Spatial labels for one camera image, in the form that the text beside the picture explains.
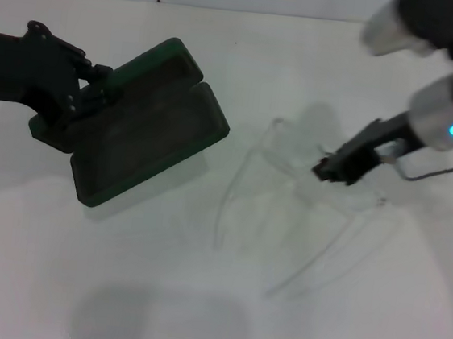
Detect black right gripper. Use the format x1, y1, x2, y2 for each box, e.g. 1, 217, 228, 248
310, 101, 424, 193

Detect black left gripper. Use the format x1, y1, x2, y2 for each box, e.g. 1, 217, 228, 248
0, 16, 123, 126

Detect clear plastic glasses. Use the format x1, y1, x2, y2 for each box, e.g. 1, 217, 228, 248
207, 111, 412, 312

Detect green glasses case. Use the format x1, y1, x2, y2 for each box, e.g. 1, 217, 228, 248
19, 23, 239, 221

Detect grey right gripper cable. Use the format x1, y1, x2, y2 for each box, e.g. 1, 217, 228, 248
381, 143, 453, 187

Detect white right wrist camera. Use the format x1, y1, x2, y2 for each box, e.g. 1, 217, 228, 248
358, 0, 453, 64

